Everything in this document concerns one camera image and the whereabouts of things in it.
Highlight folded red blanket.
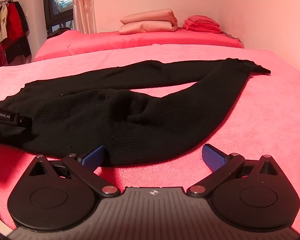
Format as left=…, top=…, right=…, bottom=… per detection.
left=182, top=15, right=222, bottom=34

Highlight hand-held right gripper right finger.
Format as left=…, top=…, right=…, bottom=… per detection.
left=186, top=144, right=282, bottom=197

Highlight pink pillow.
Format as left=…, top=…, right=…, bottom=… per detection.
left=120, top=8, right=178, bottom=27
left=119, top=21, right=178, bottom=35

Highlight pale patterned curtain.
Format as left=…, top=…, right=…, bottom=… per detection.
left=72, top=0, right=97, bottom=34

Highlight cream hanging garment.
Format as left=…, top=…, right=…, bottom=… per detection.
left=0, top=4, right=8, bottom=43

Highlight black knit pants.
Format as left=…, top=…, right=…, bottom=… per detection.
left=0, top=58, right=272, bottom=167

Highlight dark framed window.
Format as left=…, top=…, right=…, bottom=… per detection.
left=43, top=0, right=74, bottom=34

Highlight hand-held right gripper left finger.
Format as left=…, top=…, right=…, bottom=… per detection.
left=27, top=145, right=121, bottom=197

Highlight red bed sheet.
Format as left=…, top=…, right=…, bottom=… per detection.
left=34, top=27, right=245, bottom=62

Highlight dark cloth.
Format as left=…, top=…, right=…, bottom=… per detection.
left=47, top=27, right=73, bottom=39

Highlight red hanging jacket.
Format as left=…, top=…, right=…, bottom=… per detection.
left=1, top=1, right=25, bottom=51

